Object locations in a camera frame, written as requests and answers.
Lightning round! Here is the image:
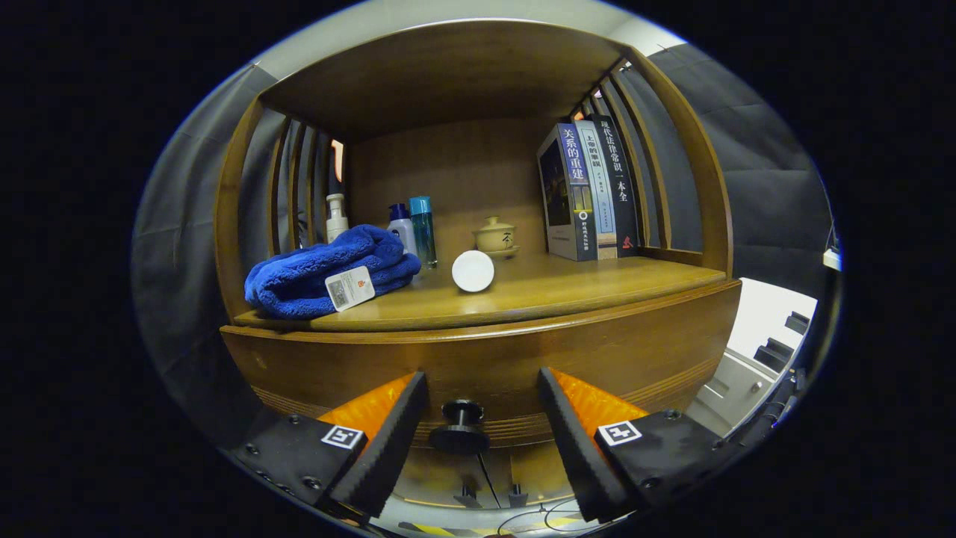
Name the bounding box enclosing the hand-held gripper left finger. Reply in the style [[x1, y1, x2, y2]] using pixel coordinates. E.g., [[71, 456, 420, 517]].
[[228, 371, 430, 525]]

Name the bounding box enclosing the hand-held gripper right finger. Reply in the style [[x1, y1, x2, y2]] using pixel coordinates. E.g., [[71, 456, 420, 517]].
[[538, 366, 729, 525]]

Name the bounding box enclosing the wooden drawer with black knob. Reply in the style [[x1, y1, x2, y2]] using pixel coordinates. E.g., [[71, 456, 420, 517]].
[[220, 280, 742, 457]]

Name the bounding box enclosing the white squeeze tube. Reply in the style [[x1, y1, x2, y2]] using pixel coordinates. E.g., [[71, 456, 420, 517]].
[[451, 250, 496, 294]]

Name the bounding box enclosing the wooden cabinet door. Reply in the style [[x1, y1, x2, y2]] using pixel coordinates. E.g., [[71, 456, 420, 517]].
[[396, 447, 495, 509], [494, 441, 576, 506]]

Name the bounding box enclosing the wooden countertop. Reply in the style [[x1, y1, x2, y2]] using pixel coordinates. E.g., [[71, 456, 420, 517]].
[[233, 250, 727, 333]]

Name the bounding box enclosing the wooden cabinet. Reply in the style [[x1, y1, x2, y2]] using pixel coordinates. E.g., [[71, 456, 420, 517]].
[[213, 19, 736, 516]]

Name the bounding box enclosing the blue towel with tag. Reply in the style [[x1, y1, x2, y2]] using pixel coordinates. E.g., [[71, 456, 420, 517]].
[[244, 224, 423, 321]]

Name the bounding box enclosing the white side unit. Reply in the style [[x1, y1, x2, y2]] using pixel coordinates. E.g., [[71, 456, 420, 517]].
[[683, 278, 819, 442]]

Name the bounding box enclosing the clear teal bottle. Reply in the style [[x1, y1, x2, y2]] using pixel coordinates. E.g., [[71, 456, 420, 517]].
[[409, 196, 438, 270]]

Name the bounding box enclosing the white bottle with blue cap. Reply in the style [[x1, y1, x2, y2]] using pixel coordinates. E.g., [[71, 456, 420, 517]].
[[386, 203, 419, 259]]

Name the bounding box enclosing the beige lidded tea cup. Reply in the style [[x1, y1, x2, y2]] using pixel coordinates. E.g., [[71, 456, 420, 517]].
[[472, 216, 520, 260]]

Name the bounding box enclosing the white pump bottle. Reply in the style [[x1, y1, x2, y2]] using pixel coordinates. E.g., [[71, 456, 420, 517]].
[[326, 194, 350, 244]]

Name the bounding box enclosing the blue spine book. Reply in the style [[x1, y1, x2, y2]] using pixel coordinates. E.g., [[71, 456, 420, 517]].
[[537, 123, 598, 262]]

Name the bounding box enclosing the pale spine book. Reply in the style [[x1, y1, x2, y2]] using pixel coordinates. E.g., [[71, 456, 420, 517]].
[[574, 120, 619, 261]]

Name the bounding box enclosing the black spine book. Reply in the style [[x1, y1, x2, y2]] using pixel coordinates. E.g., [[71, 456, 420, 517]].
[[590, 114, 642, 259]]

